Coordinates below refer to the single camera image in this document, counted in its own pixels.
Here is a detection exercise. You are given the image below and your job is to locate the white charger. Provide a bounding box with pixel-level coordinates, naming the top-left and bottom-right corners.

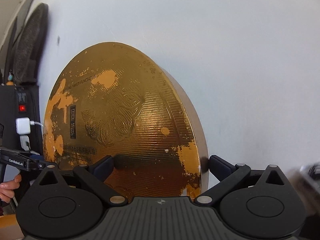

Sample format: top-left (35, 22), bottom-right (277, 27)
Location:
top-left (16, 117), bottom-right (31, 135)
top-left (20, 135), bottom-right (30, 151)

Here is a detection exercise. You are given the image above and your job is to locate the white top charger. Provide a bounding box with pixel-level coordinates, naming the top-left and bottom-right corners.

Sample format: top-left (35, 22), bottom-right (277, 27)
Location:
top-left (16, 117), bottom-right (31, 135)

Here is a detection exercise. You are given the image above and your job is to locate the black power strip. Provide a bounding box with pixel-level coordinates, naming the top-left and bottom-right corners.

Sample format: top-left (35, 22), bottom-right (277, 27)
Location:
top-left (1, 85), bottom-right (43, 155)

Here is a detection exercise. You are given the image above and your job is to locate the clear tray with glasses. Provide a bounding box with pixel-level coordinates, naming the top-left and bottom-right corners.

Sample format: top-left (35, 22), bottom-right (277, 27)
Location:
top-left (289, 164), bottom-right (319, 216)

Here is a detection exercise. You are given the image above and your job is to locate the dark round decorative plate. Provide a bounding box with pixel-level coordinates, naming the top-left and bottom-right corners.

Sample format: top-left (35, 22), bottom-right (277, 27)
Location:
top-left (13, 3), bottom-right (49, 85)

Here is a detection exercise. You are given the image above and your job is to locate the white middle charger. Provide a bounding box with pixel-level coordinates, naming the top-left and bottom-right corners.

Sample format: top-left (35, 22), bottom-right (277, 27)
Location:
top-left (20, 135), bottom-right (30, 151)

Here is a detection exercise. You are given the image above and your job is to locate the person left hand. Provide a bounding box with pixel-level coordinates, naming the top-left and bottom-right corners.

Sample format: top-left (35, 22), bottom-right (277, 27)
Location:
top-left (0, 174), bottom-right (22, 203)

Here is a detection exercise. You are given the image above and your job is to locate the gold round box lid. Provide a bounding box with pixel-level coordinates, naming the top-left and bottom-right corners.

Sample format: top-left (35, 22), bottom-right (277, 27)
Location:
top-left (43, 42), bottom-right (209, 200)

